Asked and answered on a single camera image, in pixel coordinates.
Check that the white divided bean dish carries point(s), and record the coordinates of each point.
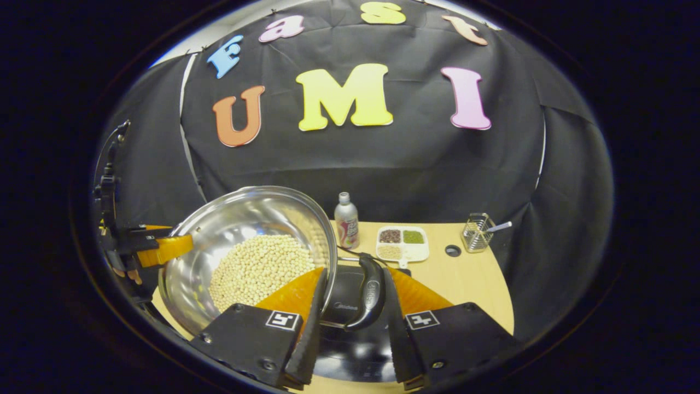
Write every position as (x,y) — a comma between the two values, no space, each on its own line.
(402,243)

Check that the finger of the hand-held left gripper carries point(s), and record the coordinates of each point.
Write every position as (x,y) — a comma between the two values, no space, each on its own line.
(157,227)
(164,250)

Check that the patterned metal bottle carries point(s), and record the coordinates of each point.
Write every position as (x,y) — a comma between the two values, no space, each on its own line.
(346,224)

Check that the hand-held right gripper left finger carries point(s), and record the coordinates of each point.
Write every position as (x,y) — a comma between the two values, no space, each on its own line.
(257,339)

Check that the black induction cooktop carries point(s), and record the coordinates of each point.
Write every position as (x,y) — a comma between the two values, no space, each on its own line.
(350,355)

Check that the heap of soybeans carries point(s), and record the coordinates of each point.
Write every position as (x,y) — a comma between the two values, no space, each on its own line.
(262,268)

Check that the small metal spoon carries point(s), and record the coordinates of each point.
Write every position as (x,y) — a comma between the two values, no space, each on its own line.
(500,226)

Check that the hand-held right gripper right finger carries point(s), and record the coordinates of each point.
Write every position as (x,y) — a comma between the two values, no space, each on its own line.
(454,339)

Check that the stainless steel pot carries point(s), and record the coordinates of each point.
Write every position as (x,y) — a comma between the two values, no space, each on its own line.
(240,219)

